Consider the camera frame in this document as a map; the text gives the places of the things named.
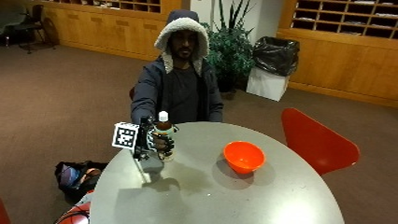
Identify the black backpack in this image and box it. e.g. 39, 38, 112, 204
53, 160, 109, 203

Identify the brown bottle with white cap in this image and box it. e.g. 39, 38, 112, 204
150, 110, 180, 162

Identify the black chair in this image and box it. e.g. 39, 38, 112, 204
11, 4, 57, 55

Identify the white bin with black bag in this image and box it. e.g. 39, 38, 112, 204
245, 35, 301, 103

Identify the orange bowl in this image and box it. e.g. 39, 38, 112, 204
222, 141, 268, 175

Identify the white marker cube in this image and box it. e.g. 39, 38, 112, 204
111, 121, 141, 150

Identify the green potted plant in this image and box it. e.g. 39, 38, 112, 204
200, 0, 256, 93

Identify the wooden pigeonhole cabinet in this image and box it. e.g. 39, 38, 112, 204
25, 0, 184, 63
274, 0, 398, 109

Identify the the person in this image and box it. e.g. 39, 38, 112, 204
129, 8, 225, 126

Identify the black cable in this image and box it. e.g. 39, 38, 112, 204
53, 203, 92, 224

